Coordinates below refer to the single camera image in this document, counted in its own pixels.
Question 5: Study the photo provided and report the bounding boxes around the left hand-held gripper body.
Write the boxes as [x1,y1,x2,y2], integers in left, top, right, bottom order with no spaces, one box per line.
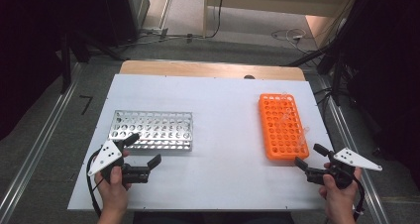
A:
[87,139,151,187]

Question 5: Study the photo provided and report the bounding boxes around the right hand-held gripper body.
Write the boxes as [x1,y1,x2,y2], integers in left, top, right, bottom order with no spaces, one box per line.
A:
[305,147,384,190]

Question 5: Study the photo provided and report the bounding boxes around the metal test tube rack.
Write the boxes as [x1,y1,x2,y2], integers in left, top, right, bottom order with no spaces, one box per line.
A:
[107,109,194,153]

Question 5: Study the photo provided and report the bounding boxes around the orange plastic test tube rack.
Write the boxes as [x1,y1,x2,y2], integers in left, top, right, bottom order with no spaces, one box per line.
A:
[258,92,311,162]

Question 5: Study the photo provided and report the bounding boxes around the person's right hand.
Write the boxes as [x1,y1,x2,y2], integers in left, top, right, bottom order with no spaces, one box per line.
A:
[318,163,364,218]

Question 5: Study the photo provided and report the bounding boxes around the person's left hand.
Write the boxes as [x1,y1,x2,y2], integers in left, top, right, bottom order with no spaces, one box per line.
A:
[94,165,133,216]

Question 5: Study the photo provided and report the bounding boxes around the black metal stand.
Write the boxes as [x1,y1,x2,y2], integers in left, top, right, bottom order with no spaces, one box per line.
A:
[286,42,351,106]
[58,29,127,94]

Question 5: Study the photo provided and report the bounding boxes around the white board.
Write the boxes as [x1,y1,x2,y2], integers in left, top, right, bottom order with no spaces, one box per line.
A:
[67,73,355,212]

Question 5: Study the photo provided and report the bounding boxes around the person's dark clothing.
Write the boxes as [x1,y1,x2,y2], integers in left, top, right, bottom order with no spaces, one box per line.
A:
[132,211,295,224]

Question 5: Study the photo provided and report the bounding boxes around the wooden table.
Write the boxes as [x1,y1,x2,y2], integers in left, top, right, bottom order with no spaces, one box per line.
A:
[118,59,306,82]

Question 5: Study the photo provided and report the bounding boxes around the black curtain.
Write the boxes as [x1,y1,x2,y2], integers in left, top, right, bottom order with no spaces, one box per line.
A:
[340,0,420,185]
[0,0,107,141]

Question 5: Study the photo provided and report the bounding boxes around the dark cabinet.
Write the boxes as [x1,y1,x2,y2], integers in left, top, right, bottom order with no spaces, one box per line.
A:
[102,0,151,49]

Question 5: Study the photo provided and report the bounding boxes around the beige wooden shelf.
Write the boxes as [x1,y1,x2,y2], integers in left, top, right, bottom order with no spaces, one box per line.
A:
[202,0,361,49]

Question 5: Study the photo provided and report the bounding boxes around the aluminium floor rail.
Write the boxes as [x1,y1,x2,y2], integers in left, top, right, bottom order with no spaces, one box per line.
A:
[311,72,390,224]
[0,62,83,223]

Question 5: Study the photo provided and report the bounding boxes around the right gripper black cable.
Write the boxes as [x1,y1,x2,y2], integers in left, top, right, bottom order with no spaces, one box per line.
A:
[352,175,367,222]

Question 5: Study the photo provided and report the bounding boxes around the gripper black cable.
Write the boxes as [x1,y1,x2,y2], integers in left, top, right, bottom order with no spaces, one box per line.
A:
[352,175,367,222]
[85,148,104,218]

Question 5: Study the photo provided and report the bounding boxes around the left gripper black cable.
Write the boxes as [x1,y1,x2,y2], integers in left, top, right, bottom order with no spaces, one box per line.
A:
[85,148,104,218]

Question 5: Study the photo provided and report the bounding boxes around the white floor cable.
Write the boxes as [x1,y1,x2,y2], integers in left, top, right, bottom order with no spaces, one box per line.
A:
[270,28,318,54]

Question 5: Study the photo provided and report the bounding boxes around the black floor cable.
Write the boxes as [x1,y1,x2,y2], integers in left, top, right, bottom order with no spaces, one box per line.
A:
[189,0,227,40]

